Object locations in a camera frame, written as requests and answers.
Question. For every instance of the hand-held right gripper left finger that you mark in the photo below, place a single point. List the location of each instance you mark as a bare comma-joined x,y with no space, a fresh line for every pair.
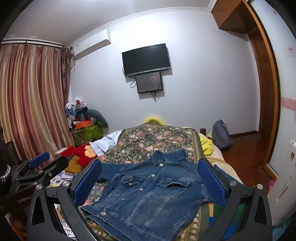
86,182

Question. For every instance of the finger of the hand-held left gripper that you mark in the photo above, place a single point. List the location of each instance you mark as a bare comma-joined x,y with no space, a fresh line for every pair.
39,160
56,165

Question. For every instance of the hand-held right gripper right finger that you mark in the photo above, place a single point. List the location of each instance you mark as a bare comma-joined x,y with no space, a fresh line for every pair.
211,183

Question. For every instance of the blue denim jacket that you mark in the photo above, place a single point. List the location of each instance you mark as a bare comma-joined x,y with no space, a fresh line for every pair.
150,192

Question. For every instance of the pile of clothes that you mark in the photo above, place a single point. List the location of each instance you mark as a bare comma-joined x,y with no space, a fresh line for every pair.
75,109

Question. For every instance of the stack of papers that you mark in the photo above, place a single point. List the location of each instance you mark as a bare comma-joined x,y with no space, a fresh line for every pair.
61,179

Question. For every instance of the red booklet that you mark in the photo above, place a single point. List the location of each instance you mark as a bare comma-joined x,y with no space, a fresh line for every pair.
63,151

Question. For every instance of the wooden nightstand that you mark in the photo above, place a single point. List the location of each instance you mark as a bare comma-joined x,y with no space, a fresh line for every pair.
72,165

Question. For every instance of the red plush toy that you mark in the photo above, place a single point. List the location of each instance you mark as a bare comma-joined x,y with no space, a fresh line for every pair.
81,155

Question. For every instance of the colourful patchwork blanket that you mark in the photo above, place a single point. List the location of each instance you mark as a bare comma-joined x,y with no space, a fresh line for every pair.
217,151

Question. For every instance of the yellow cloth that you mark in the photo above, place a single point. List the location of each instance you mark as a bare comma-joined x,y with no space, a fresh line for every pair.
205,146

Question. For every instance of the white shirt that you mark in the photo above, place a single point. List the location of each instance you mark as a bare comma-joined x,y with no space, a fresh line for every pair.
104,143

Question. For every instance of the grey backpack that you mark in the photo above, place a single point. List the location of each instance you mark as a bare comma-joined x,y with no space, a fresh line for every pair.
222,135

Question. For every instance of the orange box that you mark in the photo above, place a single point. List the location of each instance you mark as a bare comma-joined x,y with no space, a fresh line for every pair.
82,124

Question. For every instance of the striped pink curtain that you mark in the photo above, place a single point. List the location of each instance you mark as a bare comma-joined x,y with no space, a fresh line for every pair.
32,97

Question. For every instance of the grey pillow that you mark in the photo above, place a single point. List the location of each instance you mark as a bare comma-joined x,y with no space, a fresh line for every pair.
99,118

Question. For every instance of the floral bed cover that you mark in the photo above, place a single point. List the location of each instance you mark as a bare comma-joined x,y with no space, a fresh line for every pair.
143,143

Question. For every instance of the white appliance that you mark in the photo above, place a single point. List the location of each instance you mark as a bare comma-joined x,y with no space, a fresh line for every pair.
284,185

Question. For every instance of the yellow cushion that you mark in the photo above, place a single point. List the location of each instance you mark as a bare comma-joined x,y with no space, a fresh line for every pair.
154,120

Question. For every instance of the small black monitor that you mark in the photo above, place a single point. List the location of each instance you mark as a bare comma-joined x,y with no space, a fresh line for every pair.
149,82

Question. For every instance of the white air conditioner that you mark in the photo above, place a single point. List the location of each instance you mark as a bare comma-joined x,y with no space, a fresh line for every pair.
91,45

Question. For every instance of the wooden overhead cabinet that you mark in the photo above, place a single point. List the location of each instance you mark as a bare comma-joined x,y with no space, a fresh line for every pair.
227,15

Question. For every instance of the wooden door frame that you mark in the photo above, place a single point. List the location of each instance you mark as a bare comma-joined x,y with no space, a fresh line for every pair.
268,92

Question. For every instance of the pink wall decoration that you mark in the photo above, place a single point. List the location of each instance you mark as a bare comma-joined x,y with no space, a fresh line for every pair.
288,104

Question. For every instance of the curtain rail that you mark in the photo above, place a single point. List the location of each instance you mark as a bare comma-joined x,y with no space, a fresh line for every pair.
32,42

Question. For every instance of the black wall television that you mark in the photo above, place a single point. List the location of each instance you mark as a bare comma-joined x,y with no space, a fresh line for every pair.
146,59

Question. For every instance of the red wall sticker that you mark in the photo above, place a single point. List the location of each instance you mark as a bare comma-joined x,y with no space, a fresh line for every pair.
291,51

